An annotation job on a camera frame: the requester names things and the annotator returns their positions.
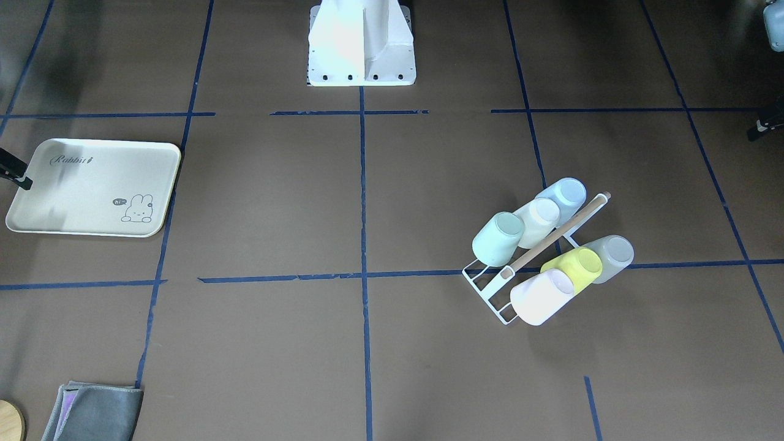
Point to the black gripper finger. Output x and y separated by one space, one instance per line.
14 170

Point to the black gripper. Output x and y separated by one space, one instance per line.
769 121

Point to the cream rabbit tray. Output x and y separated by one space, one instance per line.
96 187

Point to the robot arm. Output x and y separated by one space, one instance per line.
773 21

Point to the grey cup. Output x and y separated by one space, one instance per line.
615 252

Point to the light blue cup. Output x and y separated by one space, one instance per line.
569 194

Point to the yellow cup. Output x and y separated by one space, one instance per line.
582 265

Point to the cream white cup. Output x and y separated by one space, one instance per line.
539 217

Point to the pink cup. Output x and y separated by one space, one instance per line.
537 299

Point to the mint green cup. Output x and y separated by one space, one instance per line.
496 242

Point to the grey folded cloth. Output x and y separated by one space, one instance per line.
92 411

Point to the wooden mug tree stand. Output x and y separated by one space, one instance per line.
13 425

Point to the white wire cup rack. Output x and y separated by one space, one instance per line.
494 284

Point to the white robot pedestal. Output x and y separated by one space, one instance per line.
361 43

